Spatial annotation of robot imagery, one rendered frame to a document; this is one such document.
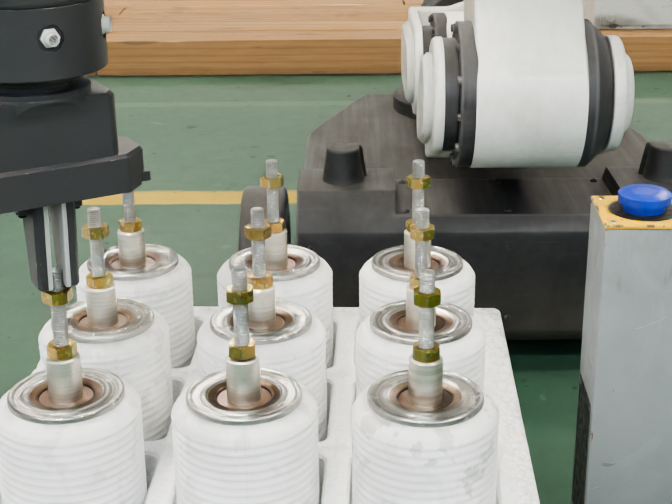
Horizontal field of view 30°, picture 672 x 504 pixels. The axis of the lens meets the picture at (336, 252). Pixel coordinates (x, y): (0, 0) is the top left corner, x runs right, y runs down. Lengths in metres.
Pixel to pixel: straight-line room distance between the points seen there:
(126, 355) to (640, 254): 0.39
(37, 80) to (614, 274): 0.46
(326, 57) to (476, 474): 2.06
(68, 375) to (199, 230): 1.05
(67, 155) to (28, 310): 0.88
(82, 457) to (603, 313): 0.41
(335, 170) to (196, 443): 0.62
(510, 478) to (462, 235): 0.50
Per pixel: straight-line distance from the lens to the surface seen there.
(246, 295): 0.79
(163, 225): 1.89
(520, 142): 1.19
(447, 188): 1.42
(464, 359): 0.90
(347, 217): 1.33
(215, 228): 1.86
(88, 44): 0.74
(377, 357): 0.90
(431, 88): 1.20
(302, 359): 0.90
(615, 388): 1.01
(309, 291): 1.01
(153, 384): 0.94
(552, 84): 1.18
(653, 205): 0.97
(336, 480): 0.87
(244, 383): 0.81
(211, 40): 2.81
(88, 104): 0.76
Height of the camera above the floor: 0.63
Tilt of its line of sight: 21 degrees down
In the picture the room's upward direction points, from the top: 1 degrees counter-clockwise
